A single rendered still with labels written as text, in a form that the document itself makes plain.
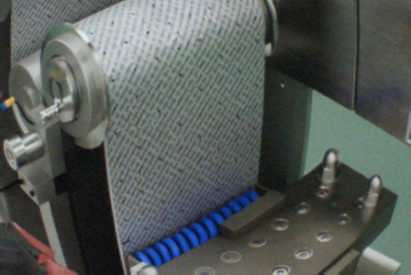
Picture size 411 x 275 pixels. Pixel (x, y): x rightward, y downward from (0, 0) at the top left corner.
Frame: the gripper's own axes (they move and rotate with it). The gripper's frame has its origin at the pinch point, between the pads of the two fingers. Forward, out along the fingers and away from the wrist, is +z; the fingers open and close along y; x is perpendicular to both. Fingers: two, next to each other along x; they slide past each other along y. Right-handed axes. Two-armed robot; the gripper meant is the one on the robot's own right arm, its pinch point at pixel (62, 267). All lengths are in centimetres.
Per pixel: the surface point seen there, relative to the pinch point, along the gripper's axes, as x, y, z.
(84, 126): 18.1, -1.6, -0.4
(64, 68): 23.1, -4.3, -4.2
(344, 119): 8, -86, 223
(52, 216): 3.4, -7.8, 4.0
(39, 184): 8.2, -7.0, -0.4
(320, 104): 8, -101, 224
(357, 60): 35.1, 9.4, 29.0
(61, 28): 26.6, -7.8, -4.3
